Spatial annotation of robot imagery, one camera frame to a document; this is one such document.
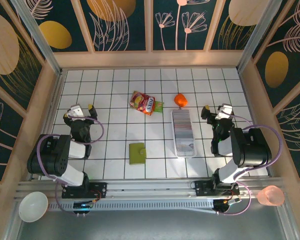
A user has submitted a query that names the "green card holder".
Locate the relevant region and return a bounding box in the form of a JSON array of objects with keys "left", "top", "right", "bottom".
[{"left": 128, "top": 142, "right": 148, "bottom": 166}]

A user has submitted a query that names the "orange crumpled ball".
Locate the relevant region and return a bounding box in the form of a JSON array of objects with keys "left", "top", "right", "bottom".
[{"left": 173, "top": 93, "right": 189, "bottom": 108}]

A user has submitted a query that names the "small green snack packet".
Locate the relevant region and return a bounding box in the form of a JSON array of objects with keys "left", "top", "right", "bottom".
[{"left": 153, "top": 99, "right": 165, "bottom": 113}]

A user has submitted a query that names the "red and yellow candy bag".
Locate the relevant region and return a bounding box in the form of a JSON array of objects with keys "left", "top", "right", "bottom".
[{"left": 129, "top": 90, "right": 156, "bottom": 116}]

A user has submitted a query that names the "black controller board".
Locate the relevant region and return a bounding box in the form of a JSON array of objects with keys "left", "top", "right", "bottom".
[
  {"left": 73, "top": 201, "right": 94, "bottom": 216},
  {"left": 213, "top": 198, "right": 242, "bottom": 216}
]

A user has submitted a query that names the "pink plastic cup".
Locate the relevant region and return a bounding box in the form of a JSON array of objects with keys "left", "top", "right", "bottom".
[{"left": 256, "top": 185, "right": 285, "bottom": 207}]

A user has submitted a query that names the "white bowl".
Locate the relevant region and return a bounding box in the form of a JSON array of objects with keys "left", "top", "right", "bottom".
[{"left": 18, "top": 191, "right": 49, "bottom": 223}]

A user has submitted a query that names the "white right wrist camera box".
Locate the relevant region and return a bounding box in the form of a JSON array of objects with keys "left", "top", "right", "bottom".
[{"left": 214, "top": 103, "right": 234, "bottom": 121}]

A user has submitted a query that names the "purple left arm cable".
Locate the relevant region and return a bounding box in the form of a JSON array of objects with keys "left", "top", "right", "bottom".
[{"left": 36, "top": 113, "right": 105, "bottom": 216}]

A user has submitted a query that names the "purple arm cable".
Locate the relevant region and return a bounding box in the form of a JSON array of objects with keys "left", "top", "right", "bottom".
[
  {"left": 216, "top": 113, "right": 283, "bottom": 216},
  {"left": 36, "top": 113, "right": 105, "bottom": 216}
]

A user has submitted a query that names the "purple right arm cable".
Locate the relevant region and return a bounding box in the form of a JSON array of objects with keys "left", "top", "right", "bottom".
[{"left": 216, "top": 113, "right": 283, "bottom": 216}]

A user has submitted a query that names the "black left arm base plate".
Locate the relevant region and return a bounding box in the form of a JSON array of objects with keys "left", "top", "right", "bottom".
[{"left": 61, "top": 182, "right": 108, "bottom": 200}]

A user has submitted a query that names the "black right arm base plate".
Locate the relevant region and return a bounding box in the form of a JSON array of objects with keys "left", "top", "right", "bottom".
[{"left": 194, "top": 180, "right": 240, "bottom": 198}]

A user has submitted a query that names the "aluminium frame post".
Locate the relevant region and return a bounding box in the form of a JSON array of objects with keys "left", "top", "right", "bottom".
[
  {"left": 9, "top": 0, "right": 64, "bottom": 76},
  {"left": 236, "top": 0, "right": 282, "bottom": 73}
]

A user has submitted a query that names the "aluminium mounting rail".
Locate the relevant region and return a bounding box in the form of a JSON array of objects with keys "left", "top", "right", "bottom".
[{"left": 14, "top": 177, "right": 283, "bottom": 201}]

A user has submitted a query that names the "grey slotted cable duct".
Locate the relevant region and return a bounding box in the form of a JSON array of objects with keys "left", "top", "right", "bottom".
[{"left": 47, "top": 199, "right": 216, "bottom": 212}]

